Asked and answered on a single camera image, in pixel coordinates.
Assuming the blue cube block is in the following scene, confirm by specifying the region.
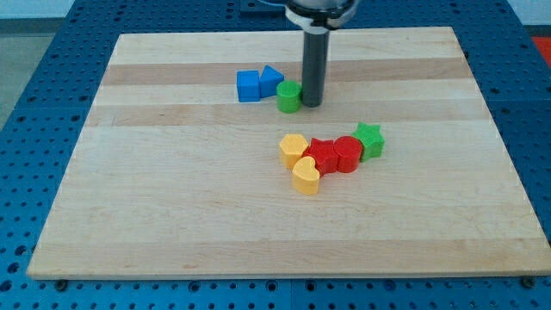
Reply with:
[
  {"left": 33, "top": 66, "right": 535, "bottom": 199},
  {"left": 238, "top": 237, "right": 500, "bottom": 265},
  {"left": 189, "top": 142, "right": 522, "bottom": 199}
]
[{"left": 236, "top": 71, "right": 260, "bottom": 102}]

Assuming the wooden board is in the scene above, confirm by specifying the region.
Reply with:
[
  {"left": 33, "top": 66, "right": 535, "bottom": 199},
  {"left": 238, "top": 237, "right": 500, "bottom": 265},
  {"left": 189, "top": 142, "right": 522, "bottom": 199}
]
[{"left": 28, "top": 27, "right": 550, "bottom": 280}]

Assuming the yellow heart block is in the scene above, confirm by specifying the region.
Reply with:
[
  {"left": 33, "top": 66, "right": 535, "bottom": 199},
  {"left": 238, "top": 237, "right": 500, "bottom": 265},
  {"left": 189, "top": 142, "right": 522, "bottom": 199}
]
[{"left": 292, "top": 156, "right": 320, "bottom": 195}]

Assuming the red star block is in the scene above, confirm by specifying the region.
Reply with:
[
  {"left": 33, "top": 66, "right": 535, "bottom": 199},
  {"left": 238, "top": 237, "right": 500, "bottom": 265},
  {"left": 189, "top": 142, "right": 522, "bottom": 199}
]
[{"left": 302, "top": 138, "right": 338, "bottom": 176}]

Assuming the green star block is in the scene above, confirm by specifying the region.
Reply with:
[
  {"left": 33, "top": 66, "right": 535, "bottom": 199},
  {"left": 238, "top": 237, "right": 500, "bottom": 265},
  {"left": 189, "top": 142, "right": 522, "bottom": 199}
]
[{"left": 352, "top": 122, "right": 385, "bottom": 163}]

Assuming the yellow hexagon block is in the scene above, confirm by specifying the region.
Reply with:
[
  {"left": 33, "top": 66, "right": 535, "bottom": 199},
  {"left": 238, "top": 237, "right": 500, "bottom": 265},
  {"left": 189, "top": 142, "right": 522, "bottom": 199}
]
[{"left": 279, "top": 133, "right": 309, "bottom": 170}]

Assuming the red cylinder block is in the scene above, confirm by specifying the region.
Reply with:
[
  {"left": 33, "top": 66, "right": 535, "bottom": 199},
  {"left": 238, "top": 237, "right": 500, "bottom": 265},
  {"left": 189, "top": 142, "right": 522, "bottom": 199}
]
[{"left": 333, "top": 136, "right": 363, "bottom": 173}]

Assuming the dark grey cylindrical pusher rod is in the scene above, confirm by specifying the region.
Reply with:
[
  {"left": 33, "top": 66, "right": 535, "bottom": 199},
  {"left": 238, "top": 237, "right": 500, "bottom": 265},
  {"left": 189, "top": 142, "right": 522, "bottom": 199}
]
[{"left": 302, "top": 32, "right": 330, "bottom": 108}]

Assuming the blue triangle block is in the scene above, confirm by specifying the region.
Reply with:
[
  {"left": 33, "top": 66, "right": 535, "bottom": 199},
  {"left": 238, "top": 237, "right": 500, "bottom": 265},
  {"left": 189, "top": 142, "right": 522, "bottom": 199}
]
[{"left": 259, "top": 65, "right": 284, "bottom": 98}]

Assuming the green cylinder block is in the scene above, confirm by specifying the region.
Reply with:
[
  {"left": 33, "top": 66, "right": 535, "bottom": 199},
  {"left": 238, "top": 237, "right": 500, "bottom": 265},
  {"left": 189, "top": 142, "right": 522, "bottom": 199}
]
[{"left": 276, "top": 80, "right": 302, "bottom": 114}]

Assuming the robot wrist flange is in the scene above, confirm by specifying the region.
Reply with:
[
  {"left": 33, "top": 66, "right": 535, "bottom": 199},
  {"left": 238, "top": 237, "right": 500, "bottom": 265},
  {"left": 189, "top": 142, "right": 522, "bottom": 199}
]
[{"left": 285, "top": 0, "right": 360, "bottom": 30}]

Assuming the blue perforated table plate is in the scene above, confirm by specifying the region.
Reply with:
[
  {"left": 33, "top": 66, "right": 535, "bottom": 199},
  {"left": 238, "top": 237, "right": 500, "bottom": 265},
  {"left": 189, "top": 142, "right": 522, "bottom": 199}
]
[{"left": 1, "top": 0, "right": 550, "bottom": 309}]

